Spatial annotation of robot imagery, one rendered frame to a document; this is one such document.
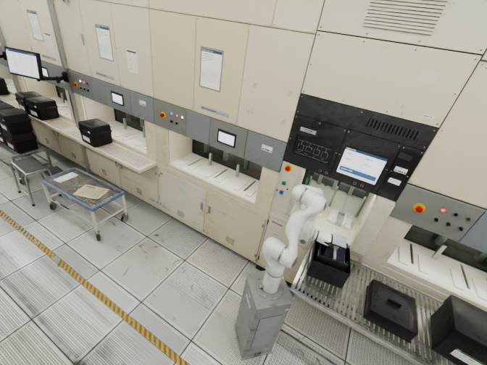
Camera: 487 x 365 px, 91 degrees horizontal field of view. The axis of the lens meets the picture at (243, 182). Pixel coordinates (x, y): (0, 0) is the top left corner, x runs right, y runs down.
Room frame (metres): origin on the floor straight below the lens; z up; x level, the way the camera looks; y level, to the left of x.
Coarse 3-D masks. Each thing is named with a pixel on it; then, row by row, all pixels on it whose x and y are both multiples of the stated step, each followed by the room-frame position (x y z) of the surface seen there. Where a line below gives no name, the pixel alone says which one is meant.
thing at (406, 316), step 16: (368, 288) 1.19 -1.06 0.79; (384, 288) 1.16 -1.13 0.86; (368, 304) 1.04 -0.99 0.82; (384, 304) 1.03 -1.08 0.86; (400, 304) 1.03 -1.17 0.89; (368, 320) 0.96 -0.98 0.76; (384, 320) 0.93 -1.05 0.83; (400, 320) 0.93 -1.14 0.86; (416, 320) 0.95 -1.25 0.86; (400, 336) 0.88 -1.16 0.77
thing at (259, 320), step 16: (256, 272) 1.19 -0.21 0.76; (256, 288) 1.06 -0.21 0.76; (288, 288) 1.10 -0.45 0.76; (240, 304) 1.15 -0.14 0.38; (256, 304) 0.94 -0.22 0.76; (272, 304) 0.96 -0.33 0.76; (288, 304) 1.00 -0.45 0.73; (240, 320) 1.09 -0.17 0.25; (256, 320) 0.92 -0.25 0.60; (272, 320) 0.97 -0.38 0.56; (240, 336) 1.03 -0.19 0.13; (256, 336) 0.93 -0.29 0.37; (272, 336) 0.99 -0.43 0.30; (240, 352) 0.96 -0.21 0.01; (256, 352) 0.96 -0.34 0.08
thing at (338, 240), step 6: (336, 234) 1.40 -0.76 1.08; (336, 240) 1.33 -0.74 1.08; (342, 240) 1.34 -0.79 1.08; (318, 246) 1.42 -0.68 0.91; (336, 246) 1.32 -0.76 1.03; (342, 246) 1.28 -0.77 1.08; (318, 252) 1.33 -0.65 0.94; (318, 258) 1.26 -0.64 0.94; (324, 258) 1.25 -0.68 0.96; (330, 258) 1.24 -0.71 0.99; (330, 264) 1.24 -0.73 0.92; (336, 264) 1.23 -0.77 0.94; (342, 264) 1.22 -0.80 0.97; (348, 264) 1.21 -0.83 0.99; (342, 270) 1.22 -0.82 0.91
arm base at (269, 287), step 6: (264, 276) 1.08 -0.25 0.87; (270, 276) 1.03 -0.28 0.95; (282, 276) 1.05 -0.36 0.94; (258, 282) 1.10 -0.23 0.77; (264, 282) 1.06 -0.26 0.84; (270, 282) 1.03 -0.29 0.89; (276, 282) 1.03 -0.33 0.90; (258, 288) 1.05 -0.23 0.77; (264, 288) 1.04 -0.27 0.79; (270, 288) 1.03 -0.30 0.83; (276, 288) 1.04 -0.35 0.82; (282, 288) 1.08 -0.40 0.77; (264, 294) 1.01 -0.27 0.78; (270, 294) 1.02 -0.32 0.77; (276, 294) 1.03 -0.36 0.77
